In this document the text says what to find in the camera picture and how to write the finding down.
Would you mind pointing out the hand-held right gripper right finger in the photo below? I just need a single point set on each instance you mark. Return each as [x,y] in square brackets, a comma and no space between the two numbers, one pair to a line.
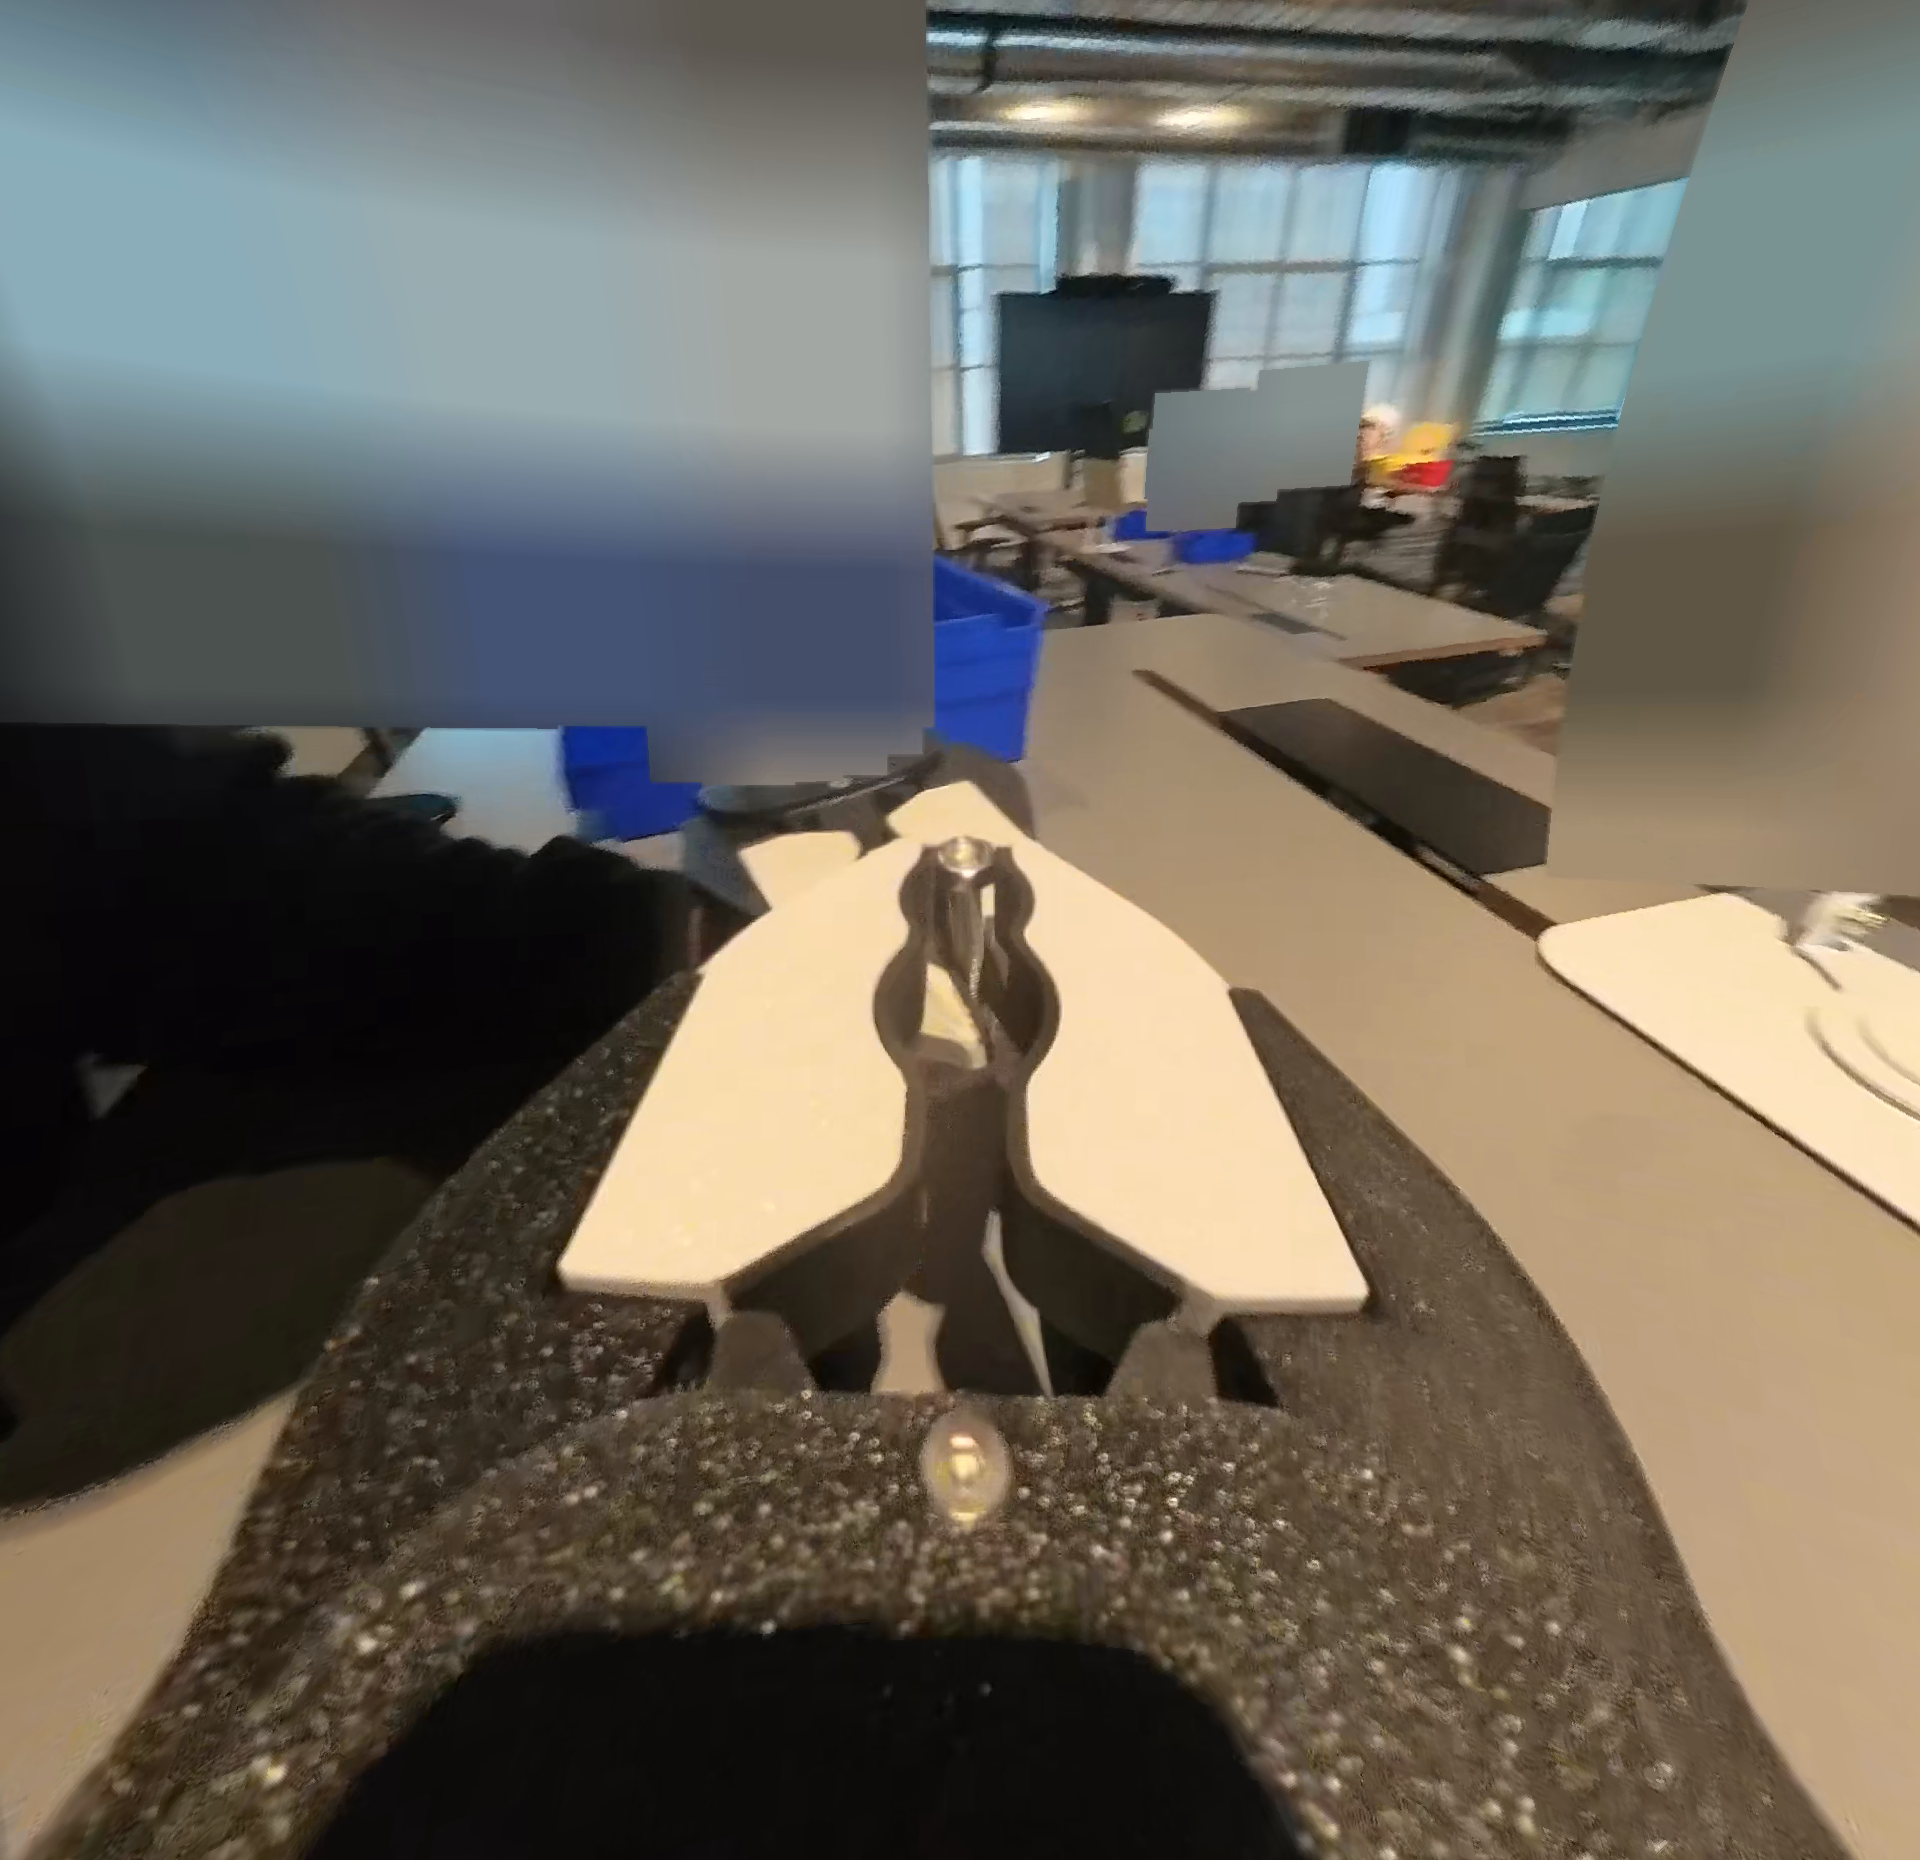
[1185,1111]

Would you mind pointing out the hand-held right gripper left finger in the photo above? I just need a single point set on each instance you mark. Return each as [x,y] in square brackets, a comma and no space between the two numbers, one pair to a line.
[735,1111]

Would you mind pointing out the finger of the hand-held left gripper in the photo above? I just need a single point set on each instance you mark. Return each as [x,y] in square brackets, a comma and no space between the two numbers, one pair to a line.
[794,871]
[961,810]

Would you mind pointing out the silver bolt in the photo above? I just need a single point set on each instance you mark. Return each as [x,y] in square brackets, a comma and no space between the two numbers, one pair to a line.
[961,916]

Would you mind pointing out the person's left forearm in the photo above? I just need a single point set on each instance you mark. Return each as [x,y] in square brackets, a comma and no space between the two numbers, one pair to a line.
[299,916]

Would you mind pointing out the blue plastic bin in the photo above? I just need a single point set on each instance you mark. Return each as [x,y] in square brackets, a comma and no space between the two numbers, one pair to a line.
[982,660]

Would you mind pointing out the small blue bin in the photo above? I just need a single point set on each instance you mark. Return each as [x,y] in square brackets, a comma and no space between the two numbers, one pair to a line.
[1217,542]
[1148,548]

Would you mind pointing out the black desk mat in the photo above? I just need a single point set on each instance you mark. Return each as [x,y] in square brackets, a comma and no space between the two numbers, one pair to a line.
[1393,780]

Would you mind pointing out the black office chair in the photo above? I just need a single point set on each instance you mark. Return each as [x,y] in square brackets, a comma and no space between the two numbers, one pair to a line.
[1320,525]
[1515,533]

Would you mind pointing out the large black monitor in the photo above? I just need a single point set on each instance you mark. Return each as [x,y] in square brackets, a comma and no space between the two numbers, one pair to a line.
[1101,368]

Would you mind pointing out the grey background desk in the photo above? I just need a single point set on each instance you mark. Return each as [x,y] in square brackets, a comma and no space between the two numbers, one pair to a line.
[1393,615]

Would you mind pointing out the white document stand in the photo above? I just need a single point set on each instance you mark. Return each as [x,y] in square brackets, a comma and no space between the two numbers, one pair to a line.
[1694,1021]

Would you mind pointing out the yellow bins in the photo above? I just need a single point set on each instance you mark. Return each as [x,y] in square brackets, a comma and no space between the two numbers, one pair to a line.
[1419,443]

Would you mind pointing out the silver ventilation duct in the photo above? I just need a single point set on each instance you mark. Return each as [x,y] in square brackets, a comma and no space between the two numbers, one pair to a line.
[1275,55]

